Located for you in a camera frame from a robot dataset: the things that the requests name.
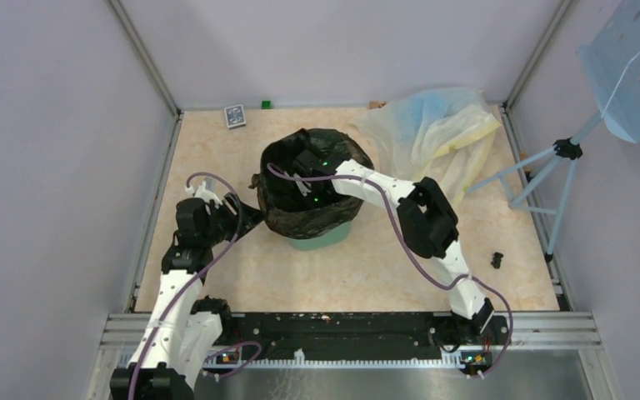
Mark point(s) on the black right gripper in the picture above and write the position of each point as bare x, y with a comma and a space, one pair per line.
310, 193

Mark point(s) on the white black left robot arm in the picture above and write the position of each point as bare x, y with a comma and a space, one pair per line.
183, 325

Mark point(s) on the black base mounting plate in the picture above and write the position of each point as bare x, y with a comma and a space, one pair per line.
337, 336

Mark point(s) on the white cable duct strip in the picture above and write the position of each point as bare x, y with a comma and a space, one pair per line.
450, 361

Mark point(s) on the translucent white plastic bag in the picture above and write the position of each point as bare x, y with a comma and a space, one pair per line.
445, 134

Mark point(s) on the light blue perforated panel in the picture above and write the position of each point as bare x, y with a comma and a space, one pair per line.
611, 62

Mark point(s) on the green plastic trash bin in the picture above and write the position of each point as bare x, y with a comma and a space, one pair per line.
329, 238

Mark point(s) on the light blue tripod stand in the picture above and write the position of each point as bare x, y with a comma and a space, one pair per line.
563, 150

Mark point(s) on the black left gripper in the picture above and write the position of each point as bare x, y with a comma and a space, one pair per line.
250, 217

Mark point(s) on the black trash bag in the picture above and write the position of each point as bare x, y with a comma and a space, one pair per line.
305, 210

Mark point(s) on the small black part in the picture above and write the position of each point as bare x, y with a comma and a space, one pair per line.
497, 258

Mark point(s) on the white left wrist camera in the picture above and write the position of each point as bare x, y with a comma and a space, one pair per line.
209, 193

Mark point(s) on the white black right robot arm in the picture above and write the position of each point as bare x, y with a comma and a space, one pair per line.
421, 216

